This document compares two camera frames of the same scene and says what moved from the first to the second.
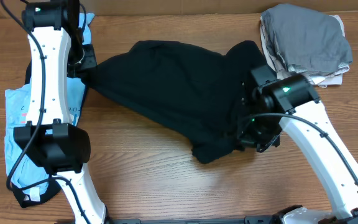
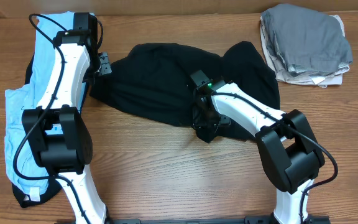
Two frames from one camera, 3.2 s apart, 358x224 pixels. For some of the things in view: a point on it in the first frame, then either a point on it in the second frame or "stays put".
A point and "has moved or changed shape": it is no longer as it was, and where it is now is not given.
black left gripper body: [89, 60] to [94, 70]
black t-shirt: [197, 88] has moved or changed shape
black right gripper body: [260, 131] to [208, 116]
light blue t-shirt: [28, 173] stays put
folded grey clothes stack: [332, 77] stays put
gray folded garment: [307, 40] stays put
